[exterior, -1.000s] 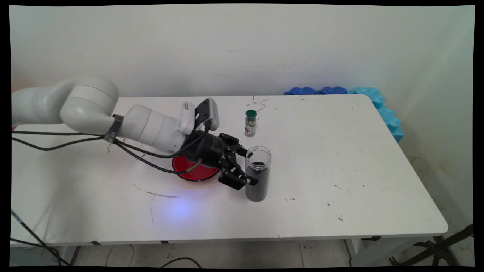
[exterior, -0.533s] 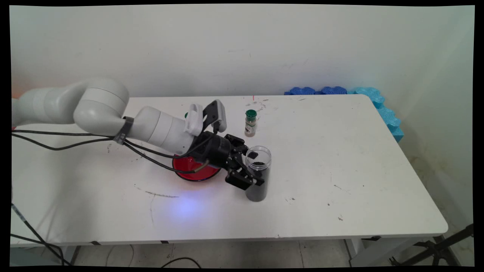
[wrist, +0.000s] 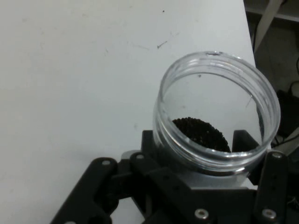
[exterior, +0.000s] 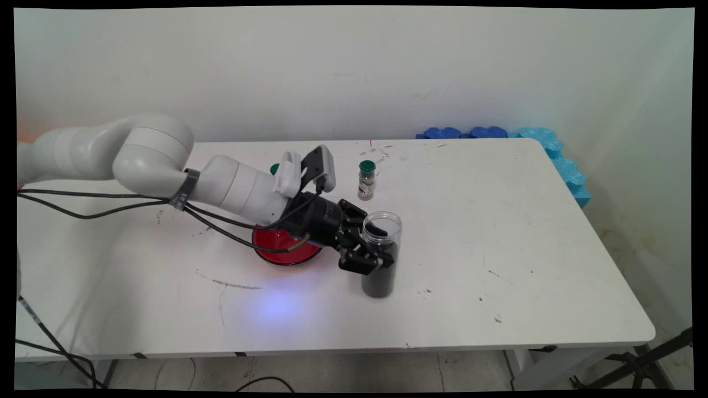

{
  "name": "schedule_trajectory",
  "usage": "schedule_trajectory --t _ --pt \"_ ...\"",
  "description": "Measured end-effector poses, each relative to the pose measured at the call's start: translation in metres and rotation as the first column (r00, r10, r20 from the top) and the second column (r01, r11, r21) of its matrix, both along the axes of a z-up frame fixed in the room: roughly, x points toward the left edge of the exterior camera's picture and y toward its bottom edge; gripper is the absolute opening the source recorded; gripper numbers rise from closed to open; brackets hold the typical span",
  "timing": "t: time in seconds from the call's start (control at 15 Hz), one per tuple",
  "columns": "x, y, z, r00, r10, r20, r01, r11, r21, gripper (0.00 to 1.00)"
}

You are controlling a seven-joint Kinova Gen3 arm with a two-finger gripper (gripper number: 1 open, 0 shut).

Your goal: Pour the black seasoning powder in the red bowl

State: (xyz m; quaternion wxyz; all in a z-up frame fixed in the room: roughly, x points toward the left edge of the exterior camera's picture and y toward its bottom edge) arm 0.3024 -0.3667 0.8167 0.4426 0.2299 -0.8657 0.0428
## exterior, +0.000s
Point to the light blue foam mat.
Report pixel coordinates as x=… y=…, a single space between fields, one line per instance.
x=564 y=166

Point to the black tripod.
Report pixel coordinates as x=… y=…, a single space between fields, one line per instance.
x=641 y=365

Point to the dark blue foam mat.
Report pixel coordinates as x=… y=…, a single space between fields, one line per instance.
x=442 y=133

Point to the red bowl with black rim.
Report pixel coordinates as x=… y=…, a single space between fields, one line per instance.
x=279 y=239

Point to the clear plastic jar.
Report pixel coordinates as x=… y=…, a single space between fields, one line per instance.
x=390 y=220

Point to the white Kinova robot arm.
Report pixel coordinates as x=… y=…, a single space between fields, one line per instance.
x=149 y=155

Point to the white camera bracket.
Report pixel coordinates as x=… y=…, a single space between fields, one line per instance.
x=287 y=174

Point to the white table leg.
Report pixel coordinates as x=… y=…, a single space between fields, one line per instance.
x=99 y=375

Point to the green-capped spice bottle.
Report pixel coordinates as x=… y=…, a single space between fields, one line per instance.
x=274 y=169
x=366 y=185

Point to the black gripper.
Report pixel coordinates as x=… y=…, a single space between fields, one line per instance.
x=318 y=221

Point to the white table leg frame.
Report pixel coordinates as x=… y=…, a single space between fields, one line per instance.
x=553 y=367

